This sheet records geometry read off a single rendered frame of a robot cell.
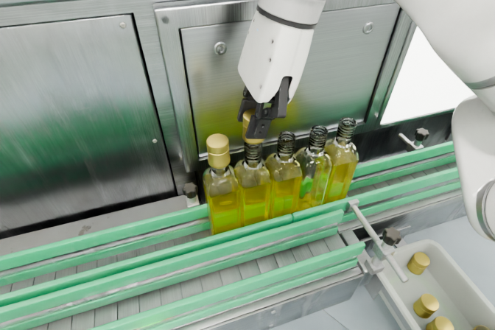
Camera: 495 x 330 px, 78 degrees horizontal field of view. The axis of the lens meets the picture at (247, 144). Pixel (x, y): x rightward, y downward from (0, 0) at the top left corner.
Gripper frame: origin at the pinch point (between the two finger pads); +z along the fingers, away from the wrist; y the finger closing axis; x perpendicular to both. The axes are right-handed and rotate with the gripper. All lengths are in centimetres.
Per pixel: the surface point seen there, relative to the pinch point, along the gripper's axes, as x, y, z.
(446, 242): 59, 10, 29
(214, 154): -5.3, 1.5, 5.7
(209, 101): -3.2, -12.4, 5.0
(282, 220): 10.4, 4.3, 20.6
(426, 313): 39, 24, 30
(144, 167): -13.5, -15.9, 24.8
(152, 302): -12.9, 8.4, 35.5
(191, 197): -5.5, -4.3, 22.2
